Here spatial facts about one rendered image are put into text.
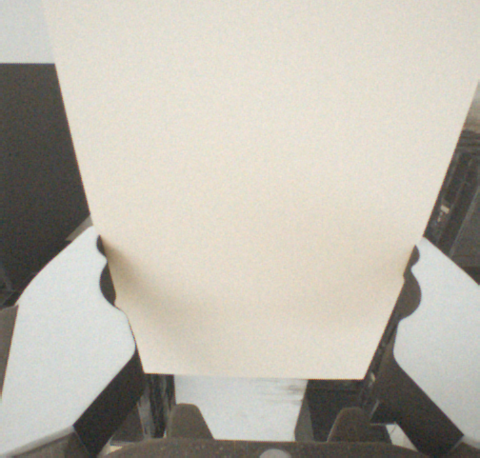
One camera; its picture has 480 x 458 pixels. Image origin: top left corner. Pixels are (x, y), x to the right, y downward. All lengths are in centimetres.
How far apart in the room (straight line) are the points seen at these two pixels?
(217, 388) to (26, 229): 76
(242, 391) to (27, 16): 106
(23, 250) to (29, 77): 24
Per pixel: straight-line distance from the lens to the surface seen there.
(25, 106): 50
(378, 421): 162
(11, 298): 61
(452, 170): 94
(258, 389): 103
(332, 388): 219
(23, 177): 49
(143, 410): 67
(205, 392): 106
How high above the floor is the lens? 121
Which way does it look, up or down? 62 degrees down
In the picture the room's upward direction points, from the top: 177 degrees counter-clockwise
